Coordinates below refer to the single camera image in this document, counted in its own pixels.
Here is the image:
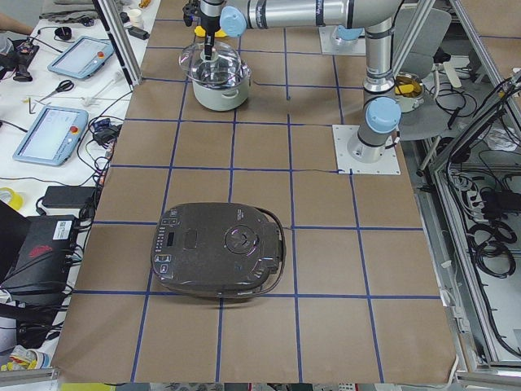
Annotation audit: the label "black mini computer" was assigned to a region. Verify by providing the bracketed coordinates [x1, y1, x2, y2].
[1, 212, 80, 296]

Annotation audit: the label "black power adapter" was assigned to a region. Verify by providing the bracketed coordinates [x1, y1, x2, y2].
[42, 186, 94, 209]

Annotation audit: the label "glass pot lid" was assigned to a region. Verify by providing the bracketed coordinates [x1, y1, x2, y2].
[178, 42, 251, 90]

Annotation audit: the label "white paper cup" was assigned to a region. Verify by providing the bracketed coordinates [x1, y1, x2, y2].
[127, 9, 143, 28]

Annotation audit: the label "far teach pendant tablet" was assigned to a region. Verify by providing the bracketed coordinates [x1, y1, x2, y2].
[47, 36, 115, 80]

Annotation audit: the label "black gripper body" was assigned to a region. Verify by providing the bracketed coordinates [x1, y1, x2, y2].
[182, 0, 222, 31]

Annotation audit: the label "grey chair with bowl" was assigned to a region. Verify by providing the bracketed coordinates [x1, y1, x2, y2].
[393, 3, 452, 141]

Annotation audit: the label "yellow toy corn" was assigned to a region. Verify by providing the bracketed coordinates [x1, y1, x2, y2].
[194, 26, 227, 38]

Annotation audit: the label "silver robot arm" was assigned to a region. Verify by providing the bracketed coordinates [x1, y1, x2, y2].
[182, 0, 401, 164]

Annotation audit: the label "near teach pendant tablet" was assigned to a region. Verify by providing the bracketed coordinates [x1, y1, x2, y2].
[12, 105, 89, 166]

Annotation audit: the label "black scissors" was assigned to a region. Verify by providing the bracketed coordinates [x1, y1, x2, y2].
[42, 79, 75, 99]

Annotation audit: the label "yellow tape roll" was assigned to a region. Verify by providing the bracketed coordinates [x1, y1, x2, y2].
[0, 187, 24, 211]

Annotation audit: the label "teach pendant tablet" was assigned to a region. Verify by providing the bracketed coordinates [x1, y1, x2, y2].
[12, 105, 89, 166]
[47, 36, 115, 80]

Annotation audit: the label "pale green electric pot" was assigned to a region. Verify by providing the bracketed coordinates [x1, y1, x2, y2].
[192, 60, 251, 112]

